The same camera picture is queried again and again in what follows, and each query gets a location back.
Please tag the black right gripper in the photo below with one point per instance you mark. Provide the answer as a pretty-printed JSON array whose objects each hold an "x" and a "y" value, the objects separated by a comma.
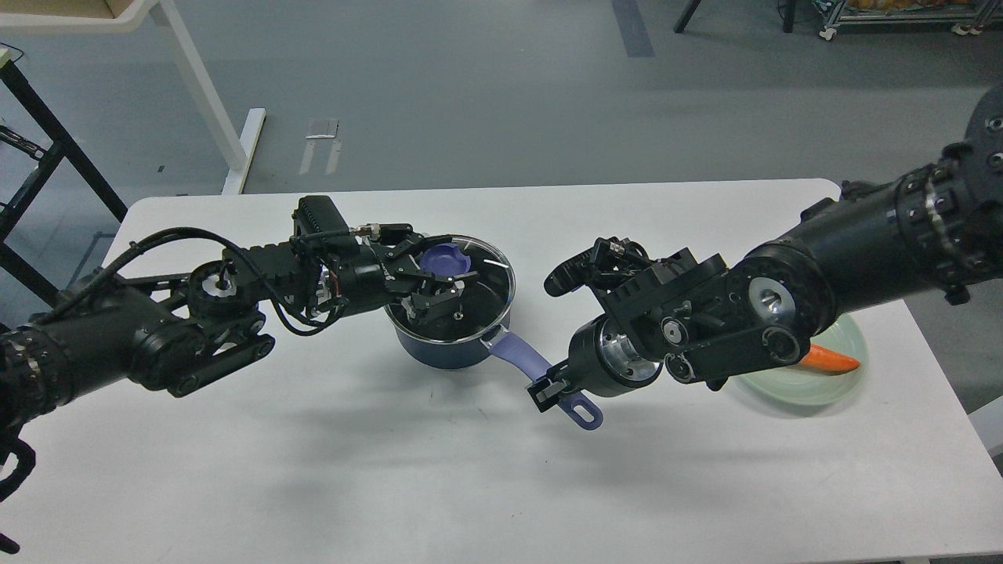
[{"x": 601, "y": 360}]

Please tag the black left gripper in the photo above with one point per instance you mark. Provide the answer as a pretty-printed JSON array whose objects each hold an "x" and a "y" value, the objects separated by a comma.
[{"x": 338, "y": 269}]

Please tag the blue saucepan with handle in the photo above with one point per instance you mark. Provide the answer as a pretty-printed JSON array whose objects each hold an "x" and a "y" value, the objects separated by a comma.
[{"x": 503, "y": 343}]

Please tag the glass lid with blue knob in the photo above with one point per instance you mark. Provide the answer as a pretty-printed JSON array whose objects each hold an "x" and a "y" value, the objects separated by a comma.
[{"x": 468, "y": 292}]

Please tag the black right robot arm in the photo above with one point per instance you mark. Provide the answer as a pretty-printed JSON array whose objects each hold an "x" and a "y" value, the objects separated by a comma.
[{"x": 703, "y": 321}]

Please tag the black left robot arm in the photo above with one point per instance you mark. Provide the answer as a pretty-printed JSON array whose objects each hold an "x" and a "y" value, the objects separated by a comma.
[{"x": 180, "y": 309}]

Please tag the pale green glass plate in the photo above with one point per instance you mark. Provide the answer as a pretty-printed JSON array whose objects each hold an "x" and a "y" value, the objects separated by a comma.
[{"x": 805, "y": 389}]

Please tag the orange carrot with leaves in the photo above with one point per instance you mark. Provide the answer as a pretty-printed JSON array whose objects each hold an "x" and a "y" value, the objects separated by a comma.
[{"x": 827, "y": 361}]

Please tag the metal wheeled cart base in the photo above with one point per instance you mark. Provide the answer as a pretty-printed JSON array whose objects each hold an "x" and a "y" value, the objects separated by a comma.
[{"x": 964, "y": 18}]

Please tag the white desk frame leg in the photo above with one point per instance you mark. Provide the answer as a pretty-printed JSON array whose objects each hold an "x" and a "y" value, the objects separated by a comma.
[{"x": 109, "y": 17}]

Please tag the black metal rack frame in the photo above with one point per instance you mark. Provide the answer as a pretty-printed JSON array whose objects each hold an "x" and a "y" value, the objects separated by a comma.
[{"x": 62, "y": 148}]

